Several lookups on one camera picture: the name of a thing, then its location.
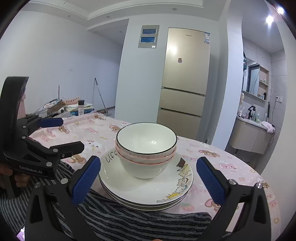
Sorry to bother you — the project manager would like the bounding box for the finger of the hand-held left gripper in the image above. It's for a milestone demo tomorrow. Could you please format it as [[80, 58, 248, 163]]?
[[22, 138, 85, 165], [16, 117, 64, 139]]

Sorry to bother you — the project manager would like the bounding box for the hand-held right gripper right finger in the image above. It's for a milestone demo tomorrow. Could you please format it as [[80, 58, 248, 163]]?
[[196, 157, 271, 241]]

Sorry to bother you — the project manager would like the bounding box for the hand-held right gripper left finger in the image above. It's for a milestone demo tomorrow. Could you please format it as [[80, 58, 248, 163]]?
[[25, 156, 101, 241]]

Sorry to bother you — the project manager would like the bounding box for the white plate with cat print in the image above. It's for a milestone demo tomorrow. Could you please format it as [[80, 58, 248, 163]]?
[[98, 148, 194, 202]]

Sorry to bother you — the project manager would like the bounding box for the white plate with rabbit print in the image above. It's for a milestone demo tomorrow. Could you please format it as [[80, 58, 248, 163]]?
[[99, 176, 192, 207], [102, 183, 188, 211]]

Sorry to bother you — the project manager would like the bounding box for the white bowl with black rim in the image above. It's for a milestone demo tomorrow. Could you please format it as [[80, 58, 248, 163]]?
[[116, 123, 177, 156]]

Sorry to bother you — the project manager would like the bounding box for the person's left hand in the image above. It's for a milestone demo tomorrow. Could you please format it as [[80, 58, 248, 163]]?
[[0, 162, 31, 186]]

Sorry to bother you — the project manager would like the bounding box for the blue box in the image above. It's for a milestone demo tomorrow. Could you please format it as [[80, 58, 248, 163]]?
[[69, 108, 95, 116]]

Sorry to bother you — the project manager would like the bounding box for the pink printed blanket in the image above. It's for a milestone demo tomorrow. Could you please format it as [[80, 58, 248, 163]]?
[[28, 113, 281, 234]]

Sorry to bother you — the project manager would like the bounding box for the mop with metal pole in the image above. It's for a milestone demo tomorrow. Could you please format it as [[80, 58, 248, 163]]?
[[94, 78, 110, 115]]

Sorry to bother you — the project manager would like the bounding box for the beige vanity cabinet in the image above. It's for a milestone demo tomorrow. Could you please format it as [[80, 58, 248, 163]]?
[[228, 116, 273, 155]]

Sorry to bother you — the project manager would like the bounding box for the grey striped cloth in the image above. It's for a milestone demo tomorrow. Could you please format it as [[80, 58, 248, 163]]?
[[0, 161, 232, 241]]

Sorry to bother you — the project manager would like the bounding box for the light crumpled towel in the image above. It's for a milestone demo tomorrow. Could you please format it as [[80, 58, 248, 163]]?
[[261, 121, 276, 133]]

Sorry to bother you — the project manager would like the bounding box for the smartphone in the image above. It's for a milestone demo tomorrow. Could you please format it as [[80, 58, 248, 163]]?
[[16, 224, 26, 241]]

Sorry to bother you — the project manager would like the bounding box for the gold refrigerator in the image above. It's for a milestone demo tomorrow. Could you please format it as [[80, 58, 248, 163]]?
[[157, 27, 211, 141]]

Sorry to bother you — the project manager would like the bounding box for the bathroom mirror cabinet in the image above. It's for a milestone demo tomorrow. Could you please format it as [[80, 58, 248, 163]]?
[[246, 57, 270, 100]]

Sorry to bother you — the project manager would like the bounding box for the black power cable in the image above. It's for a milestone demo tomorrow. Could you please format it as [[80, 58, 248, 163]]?
[[268, 101, 278, 147]]

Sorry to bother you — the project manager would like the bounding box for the grey wall panel box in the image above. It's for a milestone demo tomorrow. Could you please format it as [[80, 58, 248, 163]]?
[[138, 24, 160, 49]]

